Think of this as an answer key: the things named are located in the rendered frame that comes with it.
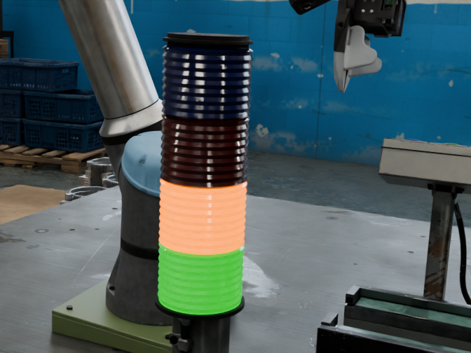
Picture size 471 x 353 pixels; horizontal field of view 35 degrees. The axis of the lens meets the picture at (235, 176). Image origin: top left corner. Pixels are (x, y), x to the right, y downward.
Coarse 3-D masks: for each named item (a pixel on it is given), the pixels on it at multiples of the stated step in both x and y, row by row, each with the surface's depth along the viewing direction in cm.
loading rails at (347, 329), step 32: (352, 288) 86; (352, 320) 85; (384, 320) 83; (416, 320) 82; (448, 320) 81; (320, 352) 76; (352, 352) 75; (384, 352) 73; (416, 352) 72; (448, 352) 71
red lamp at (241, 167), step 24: (168, 120) 49; (192, 120) 48; (216, 120) 48; (240, 120) 49; (168, 144) 50; (192, 144) 48; (216, 144) 48; (240, 144) 50; (168, 168) 50; (192, 168) 49; (216, 168) 49; (240, 168) 50
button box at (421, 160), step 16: (384, 144) 100; (400, 144) 99; (416, 144) 99; (432, 144) 98; (448, 144) 97; (384, 160) 100; (400, 160) 99; (416, 160) 98; (432, 160) 98; (448, 160) 97; (464, 160) 96; (384, 176) 101; (400, 176) 99; (416, 176) 98; (432, 176) 97; (448, 176) 96; (464, 176) 96; (464, 192) 101
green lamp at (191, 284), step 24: (168, 264) 51; (192, 264) 50; (216, 264) 50; (240, 264) 52; (168, 288) 51; (192, 288) 50; (216, 288) 51; (240, 288) 53; (192, 312) 51; (216, 312) 51
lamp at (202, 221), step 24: (168, 192) 50; (192, 192) 49; (216, 192) 49; (240, 192) 51; (168, 216) 50; (192, 216) 49; (216, 216) 50; (240, 216) 51; (168, 240) 51; (192, 240) 50; (216, 240) 50; (240, 240) 52
